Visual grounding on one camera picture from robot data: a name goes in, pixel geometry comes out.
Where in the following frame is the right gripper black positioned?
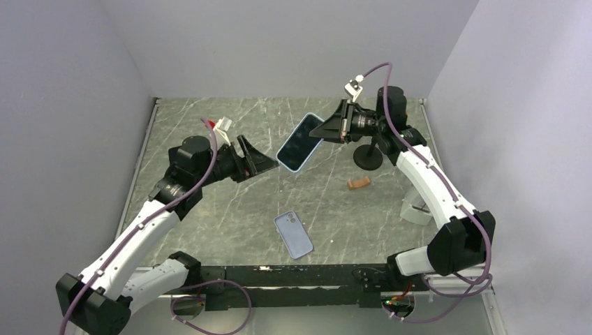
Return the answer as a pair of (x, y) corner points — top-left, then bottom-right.
(309, 99), (386, 144)

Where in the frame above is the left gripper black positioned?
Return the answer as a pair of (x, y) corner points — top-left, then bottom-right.
(197, 135), (279, 187)

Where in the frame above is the phone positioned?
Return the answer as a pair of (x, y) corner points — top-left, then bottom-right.
(276, 113), (324, 173)
(274, 211), (313, 260)

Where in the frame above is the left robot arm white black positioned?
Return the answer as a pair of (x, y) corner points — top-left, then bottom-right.
(56, 135), (279, 334)

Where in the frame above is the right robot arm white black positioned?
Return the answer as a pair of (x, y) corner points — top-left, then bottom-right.
(309, 86), (496, 290)

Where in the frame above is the white phone stand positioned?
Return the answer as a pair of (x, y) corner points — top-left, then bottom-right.
(400, 188), (433, 226)

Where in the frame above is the wooden microphone on black stand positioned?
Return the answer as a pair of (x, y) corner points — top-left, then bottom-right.
(353, 138), (383, 171)

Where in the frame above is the small brown wooden block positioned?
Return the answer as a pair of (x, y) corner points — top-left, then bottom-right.
(347, 177), (371, 191)

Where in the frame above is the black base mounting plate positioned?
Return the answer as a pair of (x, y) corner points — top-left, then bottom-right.
(154, 263), (431, 311)

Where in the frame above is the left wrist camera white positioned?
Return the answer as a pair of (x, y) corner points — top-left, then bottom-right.
(208, 117), (232, 146)

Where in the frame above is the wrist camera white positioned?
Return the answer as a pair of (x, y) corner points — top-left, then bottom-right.
(208, 117), (232, 146)
(344, 75), (364, 103)

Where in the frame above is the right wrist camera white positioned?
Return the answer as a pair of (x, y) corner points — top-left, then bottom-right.
(344, 75), (364, 103)

